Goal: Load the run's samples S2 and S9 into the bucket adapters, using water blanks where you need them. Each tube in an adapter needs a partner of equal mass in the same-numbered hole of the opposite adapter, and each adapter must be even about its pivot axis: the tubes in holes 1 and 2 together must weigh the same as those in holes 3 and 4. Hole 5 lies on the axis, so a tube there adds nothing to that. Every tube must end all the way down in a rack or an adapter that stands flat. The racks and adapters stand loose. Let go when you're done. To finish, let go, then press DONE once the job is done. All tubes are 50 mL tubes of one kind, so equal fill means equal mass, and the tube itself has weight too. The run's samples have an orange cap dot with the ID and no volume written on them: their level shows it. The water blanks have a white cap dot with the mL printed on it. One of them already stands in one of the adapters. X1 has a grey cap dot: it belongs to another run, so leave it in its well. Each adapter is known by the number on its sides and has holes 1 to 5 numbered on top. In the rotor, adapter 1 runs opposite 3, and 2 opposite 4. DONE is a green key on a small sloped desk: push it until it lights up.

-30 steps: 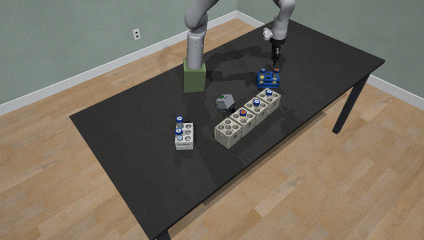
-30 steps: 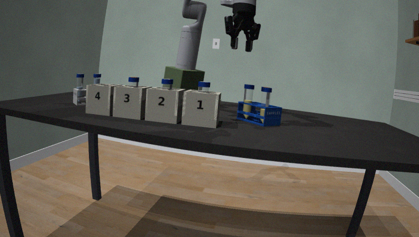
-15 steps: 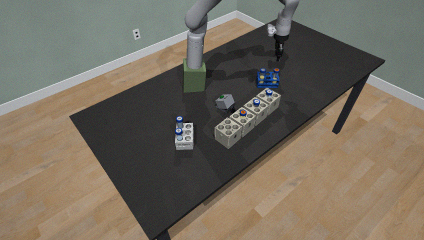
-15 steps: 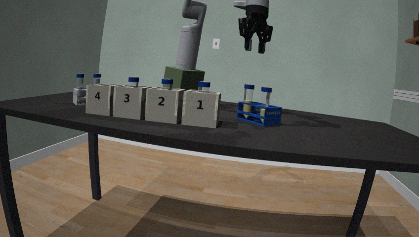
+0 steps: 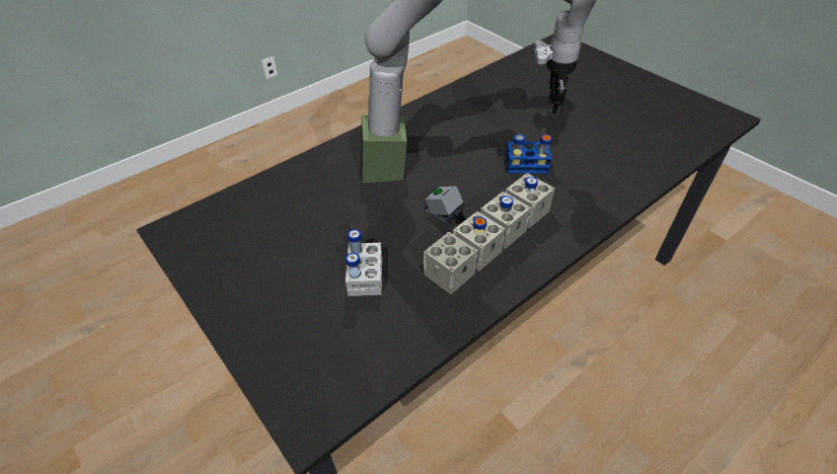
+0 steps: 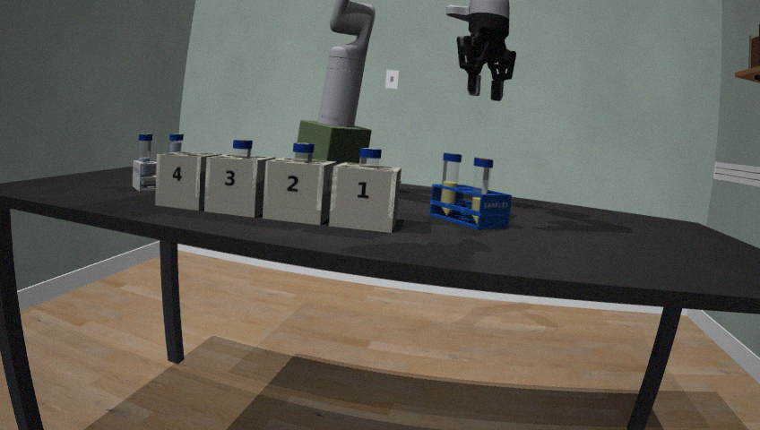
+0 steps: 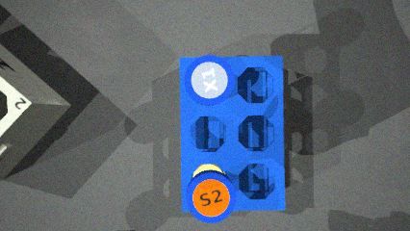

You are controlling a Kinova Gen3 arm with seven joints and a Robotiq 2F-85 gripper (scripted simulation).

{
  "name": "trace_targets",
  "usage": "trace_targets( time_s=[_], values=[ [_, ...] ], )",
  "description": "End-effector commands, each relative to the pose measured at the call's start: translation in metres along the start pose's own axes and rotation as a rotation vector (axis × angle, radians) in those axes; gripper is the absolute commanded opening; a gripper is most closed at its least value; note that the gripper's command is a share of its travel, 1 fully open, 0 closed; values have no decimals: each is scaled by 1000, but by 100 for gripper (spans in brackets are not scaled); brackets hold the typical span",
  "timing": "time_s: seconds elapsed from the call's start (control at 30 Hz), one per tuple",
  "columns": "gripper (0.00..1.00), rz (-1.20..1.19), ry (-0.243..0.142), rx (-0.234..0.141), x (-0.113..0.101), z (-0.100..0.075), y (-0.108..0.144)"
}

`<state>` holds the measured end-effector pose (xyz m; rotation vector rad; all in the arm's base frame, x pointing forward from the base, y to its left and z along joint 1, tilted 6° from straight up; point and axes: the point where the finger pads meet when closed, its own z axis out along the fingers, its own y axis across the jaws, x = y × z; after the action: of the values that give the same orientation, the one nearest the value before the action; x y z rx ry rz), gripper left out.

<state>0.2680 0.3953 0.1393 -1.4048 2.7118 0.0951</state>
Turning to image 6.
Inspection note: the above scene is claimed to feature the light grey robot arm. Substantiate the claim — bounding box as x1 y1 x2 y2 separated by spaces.
318 0 510 127

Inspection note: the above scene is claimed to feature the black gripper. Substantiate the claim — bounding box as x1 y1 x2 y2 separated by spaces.
457 13 516 101

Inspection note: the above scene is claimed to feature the blue tube rack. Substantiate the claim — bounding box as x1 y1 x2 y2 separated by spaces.
429 185 512 229

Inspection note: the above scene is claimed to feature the white tube rack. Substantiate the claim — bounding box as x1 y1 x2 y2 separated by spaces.
133 160 157 192

